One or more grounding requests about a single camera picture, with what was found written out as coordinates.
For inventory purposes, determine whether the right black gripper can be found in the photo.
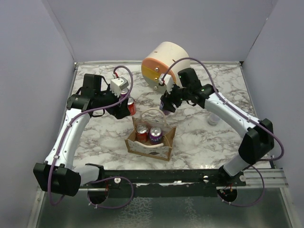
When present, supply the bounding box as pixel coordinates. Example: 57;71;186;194
160;82;190;113

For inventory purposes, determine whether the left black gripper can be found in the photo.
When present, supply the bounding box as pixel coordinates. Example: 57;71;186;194
95;84;131;118

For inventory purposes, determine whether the red soda can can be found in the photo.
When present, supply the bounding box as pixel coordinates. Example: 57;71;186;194
135;123;149;143

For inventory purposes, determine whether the purple soda can front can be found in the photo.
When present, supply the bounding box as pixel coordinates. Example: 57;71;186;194
149;126;163;145

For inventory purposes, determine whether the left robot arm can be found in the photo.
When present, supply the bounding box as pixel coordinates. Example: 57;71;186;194
33;74;130;196

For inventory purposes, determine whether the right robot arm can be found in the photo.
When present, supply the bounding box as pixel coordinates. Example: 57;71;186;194
159;67;275;186

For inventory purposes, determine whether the red can back left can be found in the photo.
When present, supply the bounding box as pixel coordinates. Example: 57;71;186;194
127;97;136;116

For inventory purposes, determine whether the round three-drawer storage box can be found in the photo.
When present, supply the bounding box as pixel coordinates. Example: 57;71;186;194
141;41;189;94

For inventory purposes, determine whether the small clear plastic cup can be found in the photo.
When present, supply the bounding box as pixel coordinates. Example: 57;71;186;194
208;113;220;126

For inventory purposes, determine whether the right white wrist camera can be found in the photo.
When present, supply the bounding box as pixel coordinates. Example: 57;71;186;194
159;74;175;94

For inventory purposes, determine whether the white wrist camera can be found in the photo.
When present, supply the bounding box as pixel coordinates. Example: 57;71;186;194
110;77;129;97
159;74;175;94

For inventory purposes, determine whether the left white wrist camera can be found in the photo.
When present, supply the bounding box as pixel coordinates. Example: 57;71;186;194
110;77;129;97

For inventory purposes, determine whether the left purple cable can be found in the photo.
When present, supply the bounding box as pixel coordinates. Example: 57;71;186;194
47;66;133;206

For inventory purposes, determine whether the purple cable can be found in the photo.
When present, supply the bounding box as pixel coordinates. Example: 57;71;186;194
160;57;285;207
47;66;133;206

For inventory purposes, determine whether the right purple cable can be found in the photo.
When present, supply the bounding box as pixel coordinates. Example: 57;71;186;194
160;57;285;207

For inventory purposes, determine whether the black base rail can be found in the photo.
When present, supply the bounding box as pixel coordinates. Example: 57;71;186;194
80;167;246;198

